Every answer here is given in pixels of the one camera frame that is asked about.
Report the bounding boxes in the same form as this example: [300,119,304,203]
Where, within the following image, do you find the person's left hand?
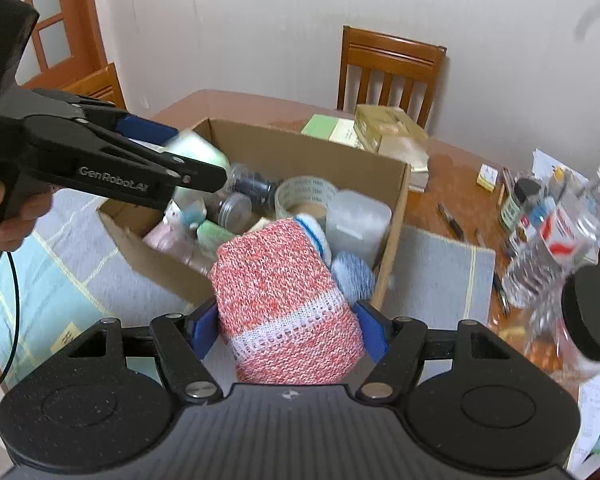
[0,169,53,253]

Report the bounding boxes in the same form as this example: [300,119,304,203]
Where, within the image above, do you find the black cable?
[0,250,21,403]

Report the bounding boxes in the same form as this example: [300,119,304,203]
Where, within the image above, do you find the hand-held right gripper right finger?
[354,301,521,403]

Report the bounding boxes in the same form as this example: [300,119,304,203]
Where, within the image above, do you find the green packet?
[197,220,236,256]
[162,130,231,206]

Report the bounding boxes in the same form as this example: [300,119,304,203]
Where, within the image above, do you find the pink knit sock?
[210,217,366,386]

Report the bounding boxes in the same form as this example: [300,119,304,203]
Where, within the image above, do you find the beige small box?
[245,217,281,235]

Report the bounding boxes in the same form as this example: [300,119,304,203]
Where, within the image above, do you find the wooden glass door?
[0,0,106,91]

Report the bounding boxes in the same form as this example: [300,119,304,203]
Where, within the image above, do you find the clear water bottle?
[502,160,600,311]

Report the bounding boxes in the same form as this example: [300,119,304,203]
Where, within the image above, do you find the yellow note card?
[50,320,88,356]

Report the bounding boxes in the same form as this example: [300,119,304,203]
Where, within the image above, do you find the brown cardboard box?
[97,117,412,311]

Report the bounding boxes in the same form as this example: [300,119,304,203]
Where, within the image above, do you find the large clear jar black lid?
[525,265,600,376]

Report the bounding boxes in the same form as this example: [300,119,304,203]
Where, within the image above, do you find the clear tape roll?
[275,176,338,226]

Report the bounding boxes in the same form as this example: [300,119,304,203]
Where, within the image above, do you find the black pen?
[492,272,511,317]
[437,203,466,241]

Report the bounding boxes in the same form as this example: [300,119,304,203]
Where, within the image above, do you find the gold pouch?
[380,135,431,191]

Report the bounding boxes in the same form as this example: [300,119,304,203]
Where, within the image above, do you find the blue knit sock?
[330,252,376,307]

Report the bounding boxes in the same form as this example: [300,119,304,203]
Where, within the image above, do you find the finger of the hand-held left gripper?
[25,115,229,211]
[32,89,181,145]

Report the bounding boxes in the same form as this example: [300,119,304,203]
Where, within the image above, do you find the small jar dark lid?
[500,177,543,233]

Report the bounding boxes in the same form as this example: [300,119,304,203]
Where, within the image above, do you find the green flat box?
[301,114,356,148]

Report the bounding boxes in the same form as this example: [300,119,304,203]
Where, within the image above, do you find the jar of dark items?
[230,162,281,211]

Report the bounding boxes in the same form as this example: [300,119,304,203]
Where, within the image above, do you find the yellow sticky notes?
[477,165,501,191]

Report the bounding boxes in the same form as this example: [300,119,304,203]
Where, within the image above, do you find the clear plastic jar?
[205,192,253,233]

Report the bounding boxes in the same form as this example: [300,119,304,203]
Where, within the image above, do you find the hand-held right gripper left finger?
[62,301,223,405]

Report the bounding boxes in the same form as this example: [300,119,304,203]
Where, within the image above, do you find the blue checked tablecloth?
[0,190,496,376]

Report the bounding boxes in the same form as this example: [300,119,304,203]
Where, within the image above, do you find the white bottle green label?
[325,190,393,268]

